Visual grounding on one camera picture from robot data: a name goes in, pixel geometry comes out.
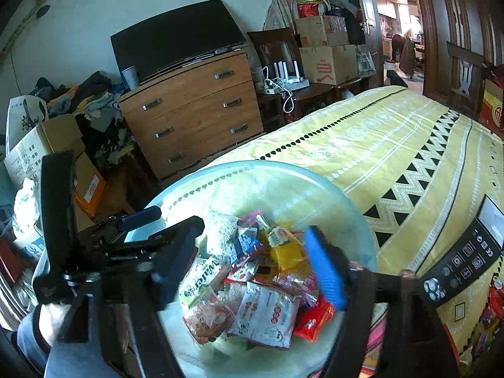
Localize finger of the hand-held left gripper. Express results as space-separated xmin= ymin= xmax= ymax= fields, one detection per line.
xmin=118 ymin=216 xmax=205 ymax=255
xmin=120 ymin=206 xmax=163 ymax=232

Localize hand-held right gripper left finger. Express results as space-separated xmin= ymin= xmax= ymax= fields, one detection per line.
xmin=100 ymin=240 xmax=198 ymax=378

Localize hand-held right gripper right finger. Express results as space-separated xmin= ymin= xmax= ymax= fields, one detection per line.
xmin=307 ymin=225 xmax=461 ymax=378

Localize large white snack packet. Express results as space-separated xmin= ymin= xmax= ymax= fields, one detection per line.
xmin=228 ymin=281 xmax=302 ymax=349

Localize pile of assorted snacks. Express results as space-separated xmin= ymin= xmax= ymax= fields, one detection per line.
xmin=179 ymin=209 xmax=335 ymax=349

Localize clear glass bowl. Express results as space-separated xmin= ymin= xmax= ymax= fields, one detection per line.
xmin=124 ymin=160 xmax=379 ymax=378

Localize person's left forearm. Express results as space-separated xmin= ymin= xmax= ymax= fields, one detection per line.
xmin=16 ymin=311 xmax=115 ymax=378

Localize person's left hand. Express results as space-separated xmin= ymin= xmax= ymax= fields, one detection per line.
xmin=39 ymin=303 xmax=72 ymax=347

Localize white plastic bag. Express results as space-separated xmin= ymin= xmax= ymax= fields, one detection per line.
xmin=14 ymin=177 xmax=44 ymax=241

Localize open cardboard box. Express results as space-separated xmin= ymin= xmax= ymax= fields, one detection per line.
xmin=4 ymin=114 xmax=108 ymax=219

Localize dark red carton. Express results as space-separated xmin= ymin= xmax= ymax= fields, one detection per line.
xmin=0 ymin=240 xmax=24 ymax=280

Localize pink patterned cloth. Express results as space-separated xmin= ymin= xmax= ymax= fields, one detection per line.
xmin=364 ymin=303 xmax=394 ymax=378

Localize white paper bag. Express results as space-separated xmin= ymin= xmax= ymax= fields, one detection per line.
xmin=6 ymin=94 xmax=50 ymax=154

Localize heap of clothes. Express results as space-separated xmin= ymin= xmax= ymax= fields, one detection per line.
xmin=29 ymin=71 xmax=135 ymax=166

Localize wooden three-drawer dresser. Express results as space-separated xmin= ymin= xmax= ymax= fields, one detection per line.
xmin=118 ymin=49 xmax=264 ymax=182

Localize yellow patterned bed sheet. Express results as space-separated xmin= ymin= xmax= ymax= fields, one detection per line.
xmin=205 ymin=86 xmax=504 ymax=378

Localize black box with icons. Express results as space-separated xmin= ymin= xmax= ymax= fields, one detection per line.
xmin=417 ymin=195 xmax=504 ymax=312

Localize grey paper cup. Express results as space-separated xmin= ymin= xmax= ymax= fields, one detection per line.
xmin=121 ymin=65 xmax=139 ymax=90

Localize scattered packets heap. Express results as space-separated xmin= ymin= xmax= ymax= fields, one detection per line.
xmin=461 ymin=276 xmax=504 ymax=367

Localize white power strip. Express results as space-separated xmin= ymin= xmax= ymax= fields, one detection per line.
xmin=258 ymin=79 xmax=290 ymax=95

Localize dark wooden side table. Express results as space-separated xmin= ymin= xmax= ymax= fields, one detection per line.
xmin=258 ymin=77 xmax=369 ymax=127

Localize black flat television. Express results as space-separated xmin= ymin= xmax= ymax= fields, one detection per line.
xmin=110 ymin=0 xmax=247 ymax=83

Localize white router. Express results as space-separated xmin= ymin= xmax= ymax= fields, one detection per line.
xmin=272 ymin=60 xmax=310 ymax=85

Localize large red-print cardboard box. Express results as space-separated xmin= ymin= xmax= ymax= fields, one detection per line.
xmin=299 ymin=44 xmax=359 ymax=85

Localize printed plastic bag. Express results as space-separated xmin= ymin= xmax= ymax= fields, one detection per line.
xmin=356 ymin=43 xmax=376 ymax=77

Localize dark wooden chair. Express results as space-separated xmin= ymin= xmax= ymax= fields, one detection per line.
xmin=247 ymin=27 xmax=302 ymax=87

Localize red gold-print box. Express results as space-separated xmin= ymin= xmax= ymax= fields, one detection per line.
xmin=478 ymin=77 xmax=504 ymax=138

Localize carved wooden chair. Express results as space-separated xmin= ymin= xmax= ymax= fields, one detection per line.
xmin=446 ymin=41 xmax=487 ymax=121

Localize small cardboard box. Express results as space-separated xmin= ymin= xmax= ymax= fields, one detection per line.
xmin=295 ymin=15 xmax=350 ymax=47

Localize black bag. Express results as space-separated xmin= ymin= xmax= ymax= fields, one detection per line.
xmin=341 ymin=8 xmax=367 ymax=46

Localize patterned round fabric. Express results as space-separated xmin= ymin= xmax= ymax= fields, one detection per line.
xmin=263 ymin=0 xmax=347 ymax=32

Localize red shopping bag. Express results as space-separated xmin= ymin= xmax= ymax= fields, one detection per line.
xmin=296 ymin=2 xmax=327 ymax=19

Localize white door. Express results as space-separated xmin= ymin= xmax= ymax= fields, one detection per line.
xmin=354 ymin=0 xmax=384 ymax=87

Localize white cable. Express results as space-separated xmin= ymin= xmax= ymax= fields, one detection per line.
xmin=281 ymin=87 xmax=296 ymax=113

